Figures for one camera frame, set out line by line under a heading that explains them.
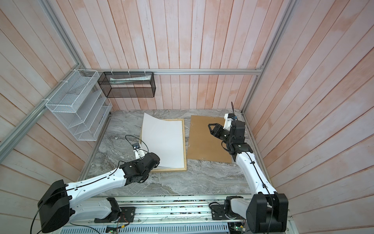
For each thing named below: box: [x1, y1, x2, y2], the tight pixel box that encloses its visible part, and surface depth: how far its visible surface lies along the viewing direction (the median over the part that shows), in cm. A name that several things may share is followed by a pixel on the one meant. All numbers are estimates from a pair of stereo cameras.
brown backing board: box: [186, 115, 232, 164], surface depth 103 cm
